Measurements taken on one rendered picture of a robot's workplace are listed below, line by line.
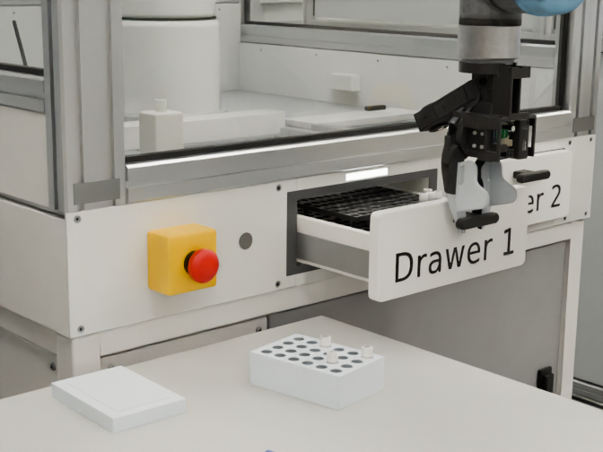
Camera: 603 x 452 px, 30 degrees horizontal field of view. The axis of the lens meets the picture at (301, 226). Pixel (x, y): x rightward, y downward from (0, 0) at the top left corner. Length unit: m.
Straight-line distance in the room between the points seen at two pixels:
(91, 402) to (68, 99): 0.33
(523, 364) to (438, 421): 0.79
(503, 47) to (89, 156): 0.50
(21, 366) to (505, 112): 0.67
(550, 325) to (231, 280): 0.74
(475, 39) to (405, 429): 0.48
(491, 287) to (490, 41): 0.58
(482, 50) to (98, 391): 0.59
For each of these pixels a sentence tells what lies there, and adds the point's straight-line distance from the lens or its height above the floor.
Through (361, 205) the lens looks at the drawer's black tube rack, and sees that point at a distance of 1.52.
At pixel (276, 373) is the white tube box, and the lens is 1.23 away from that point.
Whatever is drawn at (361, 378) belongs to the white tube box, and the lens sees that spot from 1.21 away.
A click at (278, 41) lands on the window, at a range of 1.44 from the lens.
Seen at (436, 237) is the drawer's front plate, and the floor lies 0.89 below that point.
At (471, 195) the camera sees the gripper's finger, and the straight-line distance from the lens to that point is 1.39.
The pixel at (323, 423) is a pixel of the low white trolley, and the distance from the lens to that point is 1.16.
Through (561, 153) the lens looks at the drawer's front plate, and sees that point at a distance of 1.87.
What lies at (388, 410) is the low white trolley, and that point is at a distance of 1.20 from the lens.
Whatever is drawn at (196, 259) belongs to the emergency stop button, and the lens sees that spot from 1.29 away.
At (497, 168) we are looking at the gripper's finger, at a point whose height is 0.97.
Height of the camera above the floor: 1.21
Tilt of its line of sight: 13 degrees down
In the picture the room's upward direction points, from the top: 1 degrees clockwise
